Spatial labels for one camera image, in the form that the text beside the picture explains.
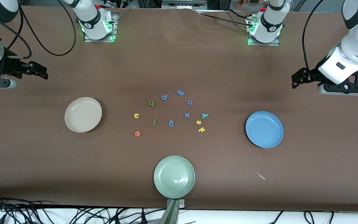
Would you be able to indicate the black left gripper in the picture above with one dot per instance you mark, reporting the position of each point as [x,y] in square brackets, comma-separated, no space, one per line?
[312,75]

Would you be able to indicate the brown table cover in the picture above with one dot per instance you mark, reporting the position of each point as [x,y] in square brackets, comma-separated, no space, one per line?
[42,161]

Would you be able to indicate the orange dried flowers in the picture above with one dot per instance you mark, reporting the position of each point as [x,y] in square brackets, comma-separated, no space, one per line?
[247,2]

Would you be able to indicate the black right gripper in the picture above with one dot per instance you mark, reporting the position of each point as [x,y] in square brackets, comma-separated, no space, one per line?
[11,66]

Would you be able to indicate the beige round plate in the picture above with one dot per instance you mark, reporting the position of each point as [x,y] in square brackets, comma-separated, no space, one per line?
[83,114]

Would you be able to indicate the blue foam letter g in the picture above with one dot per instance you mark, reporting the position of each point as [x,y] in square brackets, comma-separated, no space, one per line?
[171,123]

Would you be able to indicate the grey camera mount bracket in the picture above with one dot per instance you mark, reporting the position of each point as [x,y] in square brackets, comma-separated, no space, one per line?
[171,214]

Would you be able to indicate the silver metal frame beam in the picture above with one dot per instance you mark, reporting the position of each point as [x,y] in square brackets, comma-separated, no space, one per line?
[183,3]

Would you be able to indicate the small white paper scrap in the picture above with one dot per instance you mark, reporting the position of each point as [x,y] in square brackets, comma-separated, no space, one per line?
[261,176]

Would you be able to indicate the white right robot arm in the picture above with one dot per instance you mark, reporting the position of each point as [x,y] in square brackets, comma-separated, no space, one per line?
[93,25]

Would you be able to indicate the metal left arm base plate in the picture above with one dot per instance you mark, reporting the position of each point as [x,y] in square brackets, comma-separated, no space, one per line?
[275,44]

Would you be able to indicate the blue round plate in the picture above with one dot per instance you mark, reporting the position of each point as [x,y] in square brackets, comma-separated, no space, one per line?
[264,129]

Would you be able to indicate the green round plate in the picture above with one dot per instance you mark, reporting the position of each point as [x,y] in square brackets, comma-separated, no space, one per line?
[174,177]

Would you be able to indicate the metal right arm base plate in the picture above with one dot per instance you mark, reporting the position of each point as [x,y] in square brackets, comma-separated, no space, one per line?
[113,36]

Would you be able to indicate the blue foam letter m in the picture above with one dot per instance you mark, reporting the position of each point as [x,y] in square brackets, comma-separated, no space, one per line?
[180,92]

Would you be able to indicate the teal foam letter y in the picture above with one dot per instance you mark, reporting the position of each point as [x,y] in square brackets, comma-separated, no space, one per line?
[204,115]

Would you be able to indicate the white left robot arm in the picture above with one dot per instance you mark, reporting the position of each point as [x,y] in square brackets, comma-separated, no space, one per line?
[356,49]

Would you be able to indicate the yellow foam letter k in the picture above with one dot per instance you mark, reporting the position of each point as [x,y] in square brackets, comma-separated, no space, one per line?
[201,129]

